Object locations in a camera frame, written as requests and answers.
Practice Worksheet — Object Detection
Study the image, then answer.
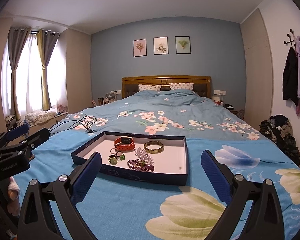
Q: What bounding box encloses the black ring green stone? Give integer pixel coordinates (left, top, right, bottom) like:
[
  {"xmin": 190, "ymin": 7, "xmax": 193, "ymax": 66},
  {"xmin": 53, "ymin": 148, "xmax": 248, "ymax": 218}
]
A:
[{"xmin": 116, "ymin": 151, "xmax": 126, "ymax": 161}]

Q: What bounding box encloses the orange smart watch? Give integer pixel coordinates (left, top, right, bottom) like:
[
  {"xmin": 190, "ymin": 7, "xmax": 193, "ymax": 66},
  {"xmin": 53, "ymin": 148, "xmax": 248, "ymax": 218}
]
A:
[{"xmin": 114, "ymin": 137, "xmax": 135, "ymax": 152}]

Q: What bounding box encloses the clear crystal bead bracelet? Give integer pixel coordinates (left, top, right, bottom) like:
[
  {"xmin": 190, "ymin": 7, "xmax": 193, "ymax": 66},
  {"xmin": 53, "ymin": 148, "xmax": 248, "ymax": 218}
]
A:
[{"xmin": 135, "ymin": 147, "xmax": 154, "ymax": 167}]

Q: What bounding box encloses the person's left hand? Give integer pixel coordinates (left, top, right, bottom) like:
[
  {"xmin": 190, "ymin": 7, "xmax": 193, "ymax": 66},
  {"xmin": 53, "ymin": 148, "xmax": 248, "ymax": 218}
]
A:
[{"xmin": 7, "ymin": 177, "xmax": 20, "ymax": 216}]

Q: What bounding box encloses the folded blanket on windowsill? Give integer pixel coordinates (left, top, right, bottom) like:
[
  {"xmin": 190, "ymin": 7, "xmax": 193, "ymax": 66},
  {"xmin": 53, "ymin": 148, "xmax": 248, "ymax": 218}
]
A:
[{"xmin": 24, "ymin": 111, "xmax": 57, "ymax": 126}]

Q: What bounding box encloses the light blue floral blanket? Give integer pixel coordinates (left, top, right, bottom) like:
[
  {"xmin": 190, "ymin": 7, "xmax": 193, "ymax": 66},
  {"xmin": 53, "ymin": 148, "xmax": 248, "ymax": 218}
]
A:
[{"xmin": 12, "ymin": 129, "xmax": 300, "ymax": 240}]

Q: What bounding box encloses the pile of dark clothes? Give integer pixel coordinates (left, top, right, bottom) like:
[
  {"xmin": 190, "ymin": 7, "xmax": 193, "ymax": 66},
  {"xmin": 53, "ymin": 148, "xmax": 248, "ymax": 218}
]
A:
[{"xmin": 259, "ymin": 115, "xmax": 300, "ymax": 167}]

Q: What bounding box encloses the grey left curtain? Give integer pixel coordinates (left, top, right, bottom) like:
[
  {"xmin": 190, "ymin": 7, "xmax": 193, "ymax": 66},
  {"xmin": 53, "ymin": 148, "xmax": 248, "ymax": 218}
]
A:
[{"xmin": 7, "ymin": 27, "xmax": 31, "ymax": 120}]

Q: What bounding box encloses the yellow grey right curtain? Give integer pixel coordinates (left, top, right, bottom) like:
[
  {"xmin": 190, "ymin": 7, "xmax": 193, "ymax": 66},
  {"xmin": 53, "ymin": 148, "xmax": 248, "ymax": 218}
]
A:
[{"xmin": 37, "ymin": 29, "xmax": 59, "ymax": 111}]

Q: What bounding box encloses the blue floral duvet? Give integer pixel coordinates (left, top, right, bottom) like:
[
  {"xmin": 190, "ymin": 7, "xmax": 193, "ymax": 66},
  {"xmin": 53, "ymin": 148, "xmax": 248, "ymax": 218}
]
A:
[{"xmin": 50, "ymin": 89, "xmax": 265, "ymax": 141}]

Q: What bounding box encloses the olive horn bangle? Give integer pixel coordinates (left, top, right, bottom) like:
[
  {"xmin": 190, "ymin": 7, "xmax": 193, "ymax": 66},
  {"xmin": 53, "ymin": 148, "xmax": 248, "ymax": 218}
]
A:
[{"xmin": 143, "ymin": 140, "xmax": 164, "ymax": 154}]

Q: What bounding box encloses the navy blue tray box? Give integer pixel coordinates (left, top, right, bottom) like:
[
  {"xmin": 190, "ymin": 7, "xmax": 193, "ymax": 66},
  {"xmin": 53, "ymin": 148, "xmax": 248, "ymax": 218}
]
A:
[{"xmin": 71, "ymin": 131, "xmax": 189, "ymax": 186}]

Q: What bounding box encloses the left patterned pillow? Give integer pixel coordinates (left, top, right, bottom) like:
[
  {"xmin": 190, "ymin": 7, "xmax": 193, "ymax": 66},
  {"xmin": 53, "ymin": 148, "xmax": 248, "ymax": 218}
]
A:
[{"xmin": 138, "ymin": 85, "xmax": 161, "ymax": 92}]

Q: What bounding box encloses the patterned pillow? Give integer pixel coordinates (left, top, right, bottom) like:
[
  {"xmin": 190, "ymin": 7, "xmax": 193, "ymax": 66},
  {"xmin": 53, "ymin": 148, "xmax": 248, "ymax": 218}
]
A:
[
  {"xmin": 169, "ymin": 82, "xmax": 194, "ymax": 90},
  {"xmin": 138, "ymin": 85, "xmax": 161, "ymax": 92}
]

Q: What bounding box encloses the left framed flower picture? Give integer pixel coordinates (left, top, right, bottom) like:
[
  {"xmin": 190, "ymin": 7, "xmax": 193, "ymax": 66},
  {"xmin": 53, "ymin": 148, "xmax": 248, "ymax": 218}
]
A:
[{"xmin": 133, "ymin": 38, "xmax": 147, "ymax": 57}]

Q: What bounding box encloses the framed flower picture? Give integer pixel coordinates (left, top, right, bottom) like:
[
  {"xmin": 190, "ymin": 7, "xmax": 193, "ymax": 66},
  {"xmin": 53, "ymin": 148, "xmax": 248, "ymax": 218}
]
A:
[
  {"xmin": 133, "ymin": 38, "xmax": 147, "ymax": 57},
  {"xmin": 153, "ymin": 37, "xmax": 168, "ymax": 55}
]

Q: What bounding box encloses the black hanging jacket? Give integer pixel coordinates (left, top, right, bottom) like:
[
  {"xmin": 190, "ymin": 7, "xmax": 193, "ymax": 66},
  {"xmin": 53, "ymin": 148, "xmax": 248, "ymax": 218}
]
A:
[{"xmin": 282, "ymin": 48, "xmax": 298, "ymax": 106}]

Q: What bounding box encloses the wooden headboard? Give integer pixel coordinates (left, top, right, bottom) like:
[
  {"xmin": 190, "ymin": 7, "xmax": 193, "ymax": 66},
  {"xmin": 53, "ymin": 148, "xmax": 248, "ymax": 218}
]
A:
[{"xmin": 121, "ymin": 75, "xmax": 211, "ymax": 99}]

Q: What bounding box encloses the right patterned pillow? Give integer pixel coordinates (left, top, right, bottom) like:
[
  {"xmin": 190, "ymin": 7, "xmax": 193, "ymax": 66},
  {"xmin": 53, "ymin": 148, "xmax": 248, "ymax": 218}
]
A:
[{"xmin": 169, "ymin": 82, "xmax": 194, "ymax": 90}]

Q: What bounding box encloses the middle framed flower picture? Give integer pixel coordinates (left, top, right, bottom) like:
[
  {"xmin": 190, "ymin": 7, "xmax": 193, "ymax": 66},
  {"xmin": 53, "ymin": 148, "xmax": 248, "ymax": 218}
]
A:
[{"xmin": 153, "ymin": 37, "xmax": 168, "ymax": 55}]

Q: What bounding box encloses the right framed leaf picture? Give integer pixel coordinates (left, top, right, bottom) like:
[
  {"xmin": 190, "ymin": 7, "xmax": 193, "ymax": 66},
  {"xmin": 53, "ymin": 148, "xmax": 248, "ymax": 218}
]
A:
[{"xmin": 175, "ymin": 36, "xmax": 191, "ymax": 54}]

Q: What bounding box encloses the black cable bundle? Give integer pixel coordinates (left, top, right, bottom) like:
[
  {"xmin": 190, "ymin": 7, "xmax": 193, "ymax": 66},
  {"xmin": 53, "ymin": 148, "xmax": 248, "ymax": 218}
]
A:
[{"xmin": 48, "ymin": 114, "xmax": 98, "ymax": 134}]

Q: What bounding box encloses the gold ring green stone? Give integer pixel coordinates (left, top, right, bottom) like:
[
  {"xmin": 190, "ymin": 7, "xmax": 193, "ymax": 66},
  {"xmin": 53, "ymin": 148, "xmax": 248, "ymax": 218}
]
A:
[{"xmin": 136, "ymin": 160, "xmax": 147, "ymax": 168}]

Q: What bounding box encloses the purple bead bracelet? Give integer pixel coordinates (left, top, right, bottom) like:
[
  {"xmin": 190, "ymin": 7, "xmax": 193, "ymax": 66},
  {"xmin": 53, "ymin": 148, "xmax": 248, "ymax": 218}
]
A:
[{"xmin": 127, "ymin": 159, "xmax": 155, "ymax": 173}]

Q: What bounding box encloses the black wall coat hook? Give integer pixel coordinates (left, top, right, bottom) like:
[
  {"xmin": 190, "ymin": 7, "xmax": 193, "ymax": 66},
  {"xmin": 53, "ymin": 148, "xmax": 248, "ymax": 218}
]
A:
[{"xmin": 283, "ymin": 29, "xmax": 296, "ymax": 48}]

